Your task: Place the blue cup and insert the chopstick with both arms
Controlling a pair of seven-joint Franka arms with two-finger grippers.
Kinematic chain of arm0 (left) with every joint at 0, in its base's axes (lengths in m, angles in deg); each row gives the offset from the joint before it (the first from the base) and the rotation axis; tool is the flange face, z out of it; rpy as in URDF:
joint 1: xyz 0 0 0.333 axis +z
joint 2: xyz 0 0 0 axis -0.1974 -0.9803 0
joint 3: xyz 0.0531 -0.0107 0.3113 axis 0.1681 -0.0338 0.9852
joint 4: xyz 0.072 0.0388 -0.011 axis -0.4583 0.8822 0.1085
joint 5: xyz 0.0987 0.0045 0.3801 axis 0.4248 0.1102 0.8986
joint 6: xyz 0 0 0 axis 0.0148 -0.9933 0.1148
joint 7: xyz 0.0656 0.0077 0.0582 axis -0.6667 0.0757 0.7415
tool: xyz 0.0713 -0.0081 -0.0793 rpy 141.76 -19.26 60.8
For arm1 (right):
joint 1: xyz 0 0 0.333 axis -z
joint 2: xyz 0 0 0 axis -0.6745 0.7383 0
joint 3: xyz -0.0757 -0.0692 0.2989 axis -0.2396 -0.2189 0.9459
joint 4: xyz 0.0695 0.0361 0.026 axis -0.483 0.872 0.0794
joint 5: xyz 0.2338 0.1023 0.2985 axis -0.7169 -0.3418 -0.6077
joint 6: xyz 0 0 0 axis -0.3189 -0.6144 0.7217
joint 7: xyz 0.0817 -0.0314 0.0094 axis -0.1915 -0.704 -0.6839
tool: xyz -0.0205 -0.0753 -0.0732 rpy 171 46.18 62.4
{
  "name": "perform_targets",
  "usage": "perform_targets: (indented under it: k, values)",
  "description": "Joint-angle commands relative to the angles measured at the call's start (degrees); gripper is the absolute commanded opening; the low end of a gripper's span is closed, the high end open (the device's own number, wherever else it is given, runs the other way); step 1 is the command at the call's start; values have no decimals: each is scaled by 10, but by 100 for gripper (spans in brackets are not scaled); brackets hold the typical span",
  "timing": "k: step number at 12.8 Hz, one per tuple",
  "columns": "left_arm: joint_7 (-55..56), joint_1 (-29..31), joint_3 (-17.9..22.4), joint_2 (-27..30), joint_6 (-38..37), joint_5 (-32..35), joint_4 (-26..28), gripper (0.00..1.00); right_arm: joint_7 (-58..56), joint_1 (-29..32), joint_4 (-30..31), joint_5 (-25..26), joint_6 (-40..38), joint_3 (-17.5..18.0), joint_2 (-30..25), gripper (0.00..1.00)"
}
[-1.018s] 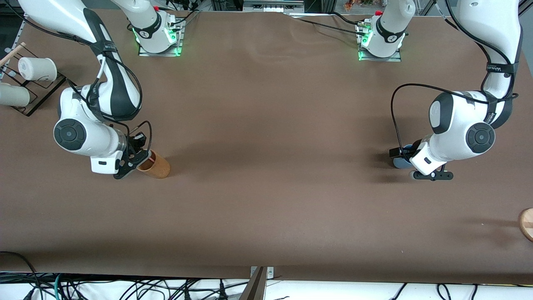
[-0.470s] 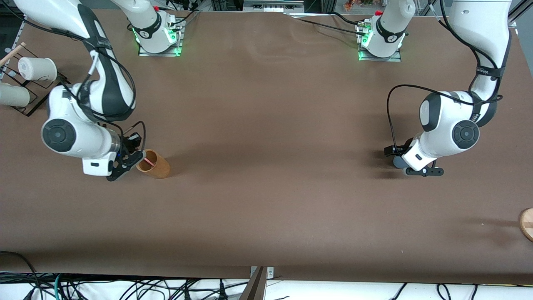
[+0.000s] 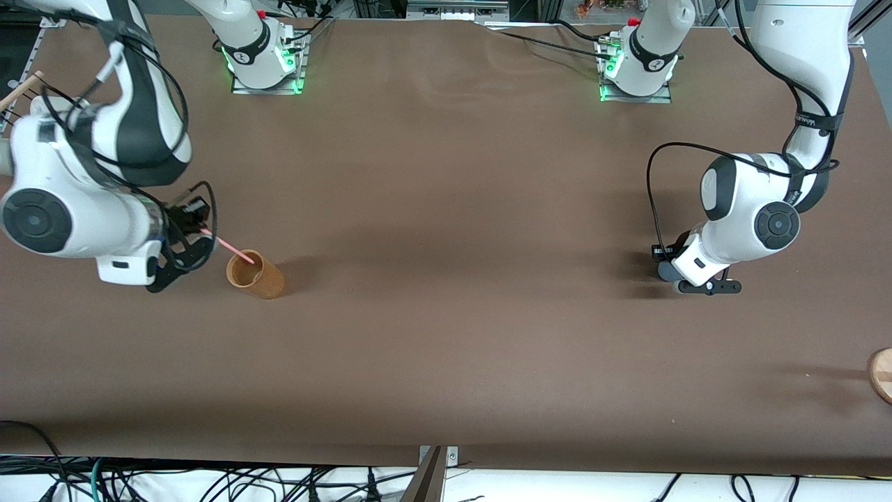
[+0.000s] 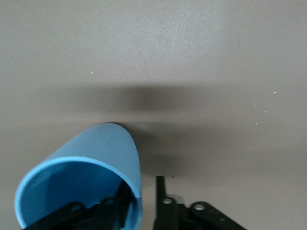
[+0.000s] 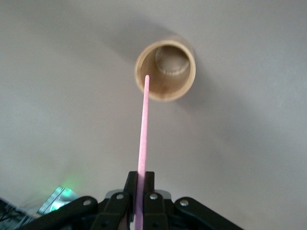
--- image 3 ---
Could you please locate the brown table cover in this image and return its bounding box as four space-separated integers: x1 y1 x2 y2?
0 13 892 476

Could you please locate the wooden stick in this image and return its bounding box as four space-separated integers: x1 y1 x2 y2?
0 70 45 112

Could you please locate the orange background clutter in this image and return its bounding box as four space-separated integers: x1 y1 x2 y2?
575 0 628 18

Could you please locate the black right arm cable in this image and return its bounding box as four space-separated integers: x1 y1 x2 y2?
31 17 219 273

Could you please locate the round wooden disc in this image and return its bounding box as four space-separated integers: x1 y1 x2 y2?
867 347 892 406

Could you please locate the pink chopstick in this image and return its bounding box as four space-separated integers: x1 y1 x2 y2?
201 229 256 264

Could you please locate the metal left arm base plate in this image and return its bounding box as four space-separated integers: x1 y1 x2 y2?
598 38 673 105

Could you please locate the dark camera mount pole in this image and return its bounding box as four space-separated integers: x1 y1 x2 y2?
399 446 447 502

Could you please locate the grey metal box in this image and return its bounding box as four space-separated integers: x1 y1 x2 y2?
406 0 511 22

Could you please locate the aluminium frame profile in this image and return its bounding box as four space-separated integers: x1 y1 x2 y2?
847 0 892 48

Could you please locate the black table cable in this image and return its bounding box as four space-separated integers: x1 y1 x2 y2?
481 24 614 62
554 19 615 43

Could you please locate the black wire rack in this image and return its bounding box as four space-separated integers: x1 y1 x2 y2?
0 73 44 135

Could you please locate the brown bamboo cup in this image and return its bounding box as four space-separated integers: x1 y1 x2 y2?
226 250 286 301

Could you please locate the black base cable bundle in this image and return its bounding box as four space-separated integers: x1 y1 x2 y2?
279 10 336 47

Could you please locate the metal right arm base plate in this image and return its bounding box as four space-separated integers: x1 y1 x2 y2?
231 31 308 96

